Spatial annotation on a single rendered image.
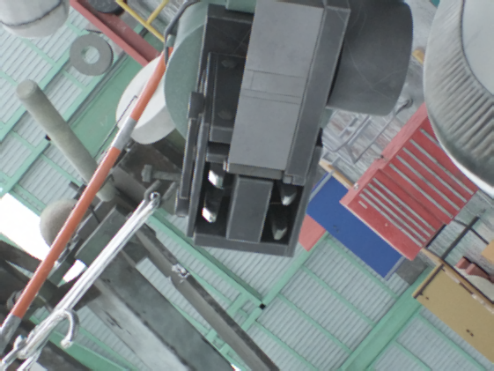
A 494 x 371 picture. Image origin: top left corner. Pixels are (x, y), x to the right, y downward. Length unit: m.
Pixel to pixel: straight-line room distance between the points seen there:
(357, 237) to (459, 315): 1.89
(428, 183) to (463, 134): 4.97
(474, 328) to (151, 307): 9.52
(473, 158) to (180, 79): 0.27
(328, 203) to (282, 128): 8.99
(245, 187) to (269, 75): 0.09
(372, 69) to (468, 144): 0.07
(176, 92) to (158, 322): 0.68
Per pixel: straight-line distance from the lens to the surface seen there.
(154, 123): 1.15
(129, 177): 1.27
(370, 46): 0.43
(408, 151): 5.38
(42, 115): 1.07
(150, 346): 1.24
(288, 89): 0.42
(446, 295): 10.29
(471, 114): 0.47
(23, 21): 0.87
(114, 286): 1.21
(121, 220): 1.22
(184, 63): 0.58
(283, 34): 0.41
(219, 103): 0.48
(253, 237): 0.49
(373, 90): 0.44
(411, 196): 5.54
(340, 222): 9.51
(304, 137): 0.44
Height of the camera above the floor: 1.43
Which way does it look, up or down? 2 degrees up
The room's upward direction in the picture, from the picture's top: 140 degrees counter-clockwise
